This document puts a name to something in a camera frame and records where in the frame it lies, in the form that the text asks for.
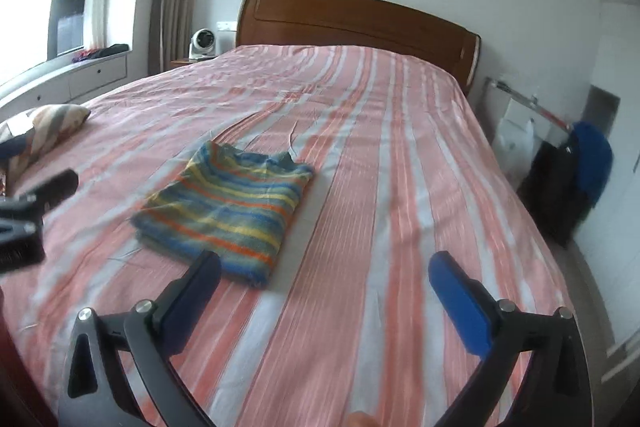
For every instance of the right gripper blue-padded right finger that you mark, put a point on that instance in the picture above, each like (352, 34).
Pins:
(555, 389)

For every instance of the black garment on rack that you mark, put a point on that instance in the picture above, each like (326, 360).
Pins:
(550, 192)

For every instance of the brown wooden headboard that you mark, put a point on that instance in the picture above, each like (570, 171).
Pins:
(372, 23)

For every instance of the white small fan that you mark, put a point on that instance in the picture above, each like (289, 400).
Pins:
(202, 45)

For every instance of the person's left hand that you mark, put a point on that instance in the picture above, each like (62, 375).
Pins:
(360, 419)

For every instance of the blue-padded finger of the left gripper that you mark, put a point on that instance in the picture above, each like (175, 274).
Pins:
(13, 146)

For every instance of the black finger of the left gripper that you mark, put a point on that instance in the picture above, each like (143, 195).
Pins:
(51, 192)

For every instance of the blue garment on rack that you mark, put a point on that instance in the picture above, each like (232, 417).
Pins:
(594, 160)

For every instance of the white plastic bag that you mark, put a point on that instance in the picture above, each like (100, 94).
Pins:
(514, 148)

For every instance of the white side desk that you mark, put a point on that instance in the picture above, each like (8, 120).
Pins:
(520, 109)

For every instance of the striped knit sweater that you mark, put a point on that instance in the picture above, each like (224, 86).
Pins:
(235, 203)

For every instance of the striped throw pillow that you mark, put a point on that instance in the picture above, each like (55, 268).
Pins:
(53, 124)

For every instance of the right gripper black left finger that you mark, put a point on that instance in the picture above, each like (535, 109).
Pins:
(96, 391)

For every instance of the white drawer cabinet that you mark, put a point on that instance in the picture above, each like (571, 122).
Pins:
(78, 83)

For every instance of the pink striped bed cover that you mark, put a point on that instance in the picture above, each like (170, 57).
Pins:
(348, 321)

